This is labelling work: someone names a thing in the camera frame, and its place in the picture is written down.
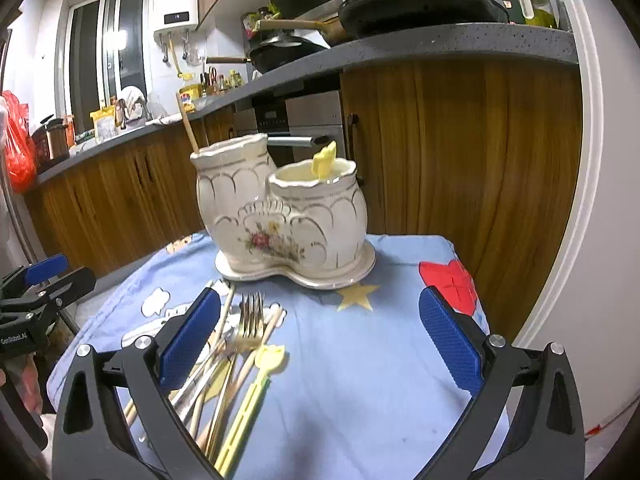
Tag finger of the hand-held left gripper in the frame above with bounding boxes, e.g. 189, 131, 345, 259
0, 254, 69, 302
0, 266, 97, 320

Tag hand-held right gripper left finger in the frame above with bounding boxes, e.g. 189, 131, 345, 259
51, 287, 223, 480

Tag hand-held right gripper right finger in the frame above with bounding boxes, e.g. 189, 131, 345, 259
415, 285, 586, 480

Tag yellow green plastic utensil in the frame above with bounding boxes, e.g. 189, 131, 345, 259
214, 344, 289, 477

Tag floral ceramic utensil holder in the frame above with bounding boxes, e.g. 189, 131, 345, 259
190, 135, 369, 281

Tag blue printed blanket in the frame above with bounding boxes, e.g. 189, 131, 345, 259
46, 232, 512, 480

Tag red plastic bag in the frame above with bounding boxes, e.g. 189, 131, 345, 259
0, 90, 39, 194

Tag brown lidded jar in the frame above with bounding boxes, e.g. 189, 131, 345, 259
31, 115, 72, 161

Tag yellow food package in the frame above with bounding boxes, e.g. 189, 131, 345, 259
90, 107, 119, 142

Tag kitchen faucet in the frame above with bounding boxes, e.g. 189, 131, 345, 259
115, 97, 152, 127

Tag wooden base cabinets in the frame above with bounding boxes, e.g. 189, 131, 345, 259
22, 57, 584, 343

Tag sliding glass window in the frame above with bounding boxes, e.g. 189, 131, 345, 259
64, 0, 152, 122

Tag yellow labelled oil jug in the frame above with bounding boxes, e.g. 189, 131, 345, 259
177, 72, 206, 114

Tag stainless steel oven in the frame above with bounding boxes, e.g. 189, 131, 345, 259
232, 91, 349, 167

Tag group of condiment bottles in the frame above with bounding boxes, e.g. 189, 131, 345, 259
200, 70, 249, 97

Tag white water heater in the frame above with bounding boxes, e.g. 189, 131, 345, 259
152, 0, 199, 37

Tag black wok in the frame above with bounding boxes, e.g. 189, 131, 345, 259
206, 40, 332, 74

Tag grey speckled countertop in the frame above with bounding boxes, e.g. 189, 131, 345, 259
35, 22, 581, 186

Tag large black frying pan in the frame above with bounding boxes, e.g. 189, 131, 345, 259
337, 0, 512, 42

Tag white door frame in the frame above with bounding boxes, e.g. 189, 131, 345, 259
515, 0, 640, 443

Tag wooden handled pan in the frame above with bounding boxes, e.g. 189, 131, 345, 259
257, 18, 352, 47

